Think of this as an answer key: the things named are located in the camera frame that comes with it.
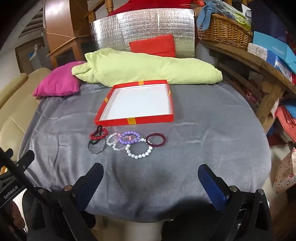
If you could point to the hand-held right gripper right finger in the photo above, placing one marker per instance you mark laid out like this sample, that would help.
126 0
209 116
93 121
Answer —
212 185

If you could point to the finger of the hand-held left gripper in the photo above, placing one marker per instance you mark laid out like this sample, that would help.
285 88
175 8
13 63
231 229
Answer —
7 154
26 158

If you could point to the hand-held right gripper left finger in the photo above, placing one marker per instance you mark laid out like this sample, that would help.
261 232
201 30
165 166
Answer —
89 185

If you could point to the silver metal bangle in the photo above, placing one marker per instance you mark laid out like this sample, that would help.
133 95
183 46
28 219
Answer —
96 153

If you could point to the dark red bangle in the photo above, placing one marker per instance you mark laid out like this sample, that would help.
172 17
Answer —
161 136

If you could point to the red cardboard box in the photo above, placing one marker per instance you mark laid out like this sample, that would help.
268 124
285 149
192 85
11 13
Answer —
138 104

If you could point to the grey blanket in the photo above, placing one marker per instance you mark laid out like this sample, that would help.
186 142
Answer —
196 150

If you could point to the beige sofa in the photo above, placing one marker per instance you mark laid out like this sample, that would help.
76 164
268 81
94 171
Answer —
16 111

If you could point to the floral bag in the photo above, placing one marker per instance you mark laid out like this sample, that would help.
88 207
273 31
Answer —
285 173

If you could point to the magenta pillow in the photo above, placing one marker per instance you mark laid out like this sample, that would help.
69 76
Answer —
57 81

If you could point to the red bag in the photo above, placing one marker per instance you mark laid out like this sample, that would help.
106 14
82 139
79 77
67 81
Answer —
286 125

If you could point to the rattan cabinet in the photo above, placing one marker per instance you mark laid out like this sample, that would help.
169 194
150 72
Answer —
25 58

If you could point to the wooden side table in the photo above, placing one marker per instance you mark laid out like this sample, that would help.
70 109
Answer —
268 71

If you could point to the light green quilt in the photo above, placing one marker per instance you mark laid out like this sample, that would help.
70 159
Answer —
150 69

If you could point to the white patterned box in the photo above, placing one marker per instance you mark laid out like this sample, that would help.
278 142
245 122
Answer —
256 49

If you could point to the light blue box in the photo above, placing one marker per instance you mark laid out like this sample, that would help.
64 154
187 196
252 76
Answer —
275 49

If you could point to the red cushion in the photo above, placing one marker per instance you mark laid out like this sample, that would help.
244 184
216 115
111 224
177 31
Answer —
152 46

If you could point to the wicker basket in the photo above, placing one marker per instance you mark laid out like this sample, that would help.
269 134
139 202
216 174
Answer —
224 30

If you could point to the silver foil mat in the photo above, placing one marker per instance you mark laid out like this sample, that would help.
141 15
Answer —
143 25

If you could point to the blue cloth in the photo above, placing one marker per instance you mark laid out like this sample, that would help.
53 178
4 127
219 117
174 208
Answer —
205 14

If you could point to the dark blue fabric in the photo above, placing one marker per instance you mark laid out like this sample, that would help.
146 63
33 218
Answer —
268 18

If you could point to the red cloth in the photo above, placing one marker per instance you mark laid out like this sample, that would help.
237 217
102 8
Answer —
148 5

